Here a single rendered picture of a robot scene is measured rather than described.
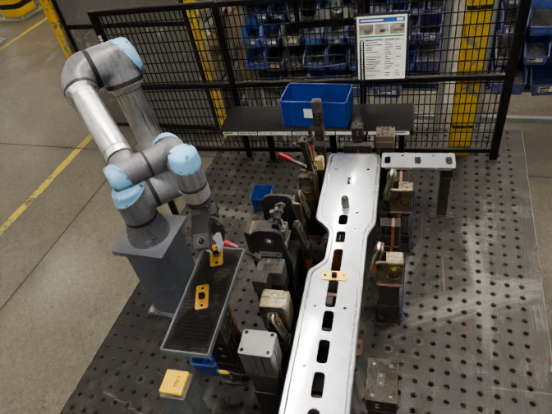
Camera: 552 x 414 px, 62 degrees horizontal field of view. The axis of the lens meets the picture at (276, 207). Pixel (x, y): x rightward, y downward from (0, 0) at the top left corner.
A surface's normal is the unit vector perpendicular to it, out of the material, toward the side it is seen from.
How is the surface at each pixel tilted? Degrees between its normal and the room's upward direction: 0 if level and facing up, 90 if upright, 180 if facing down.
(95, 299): 0
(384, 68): 90
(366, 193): 0
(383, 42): 90
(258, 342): 0
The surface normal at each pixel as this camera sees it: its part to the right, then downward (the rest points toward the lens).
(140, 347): -0.15, -0.72
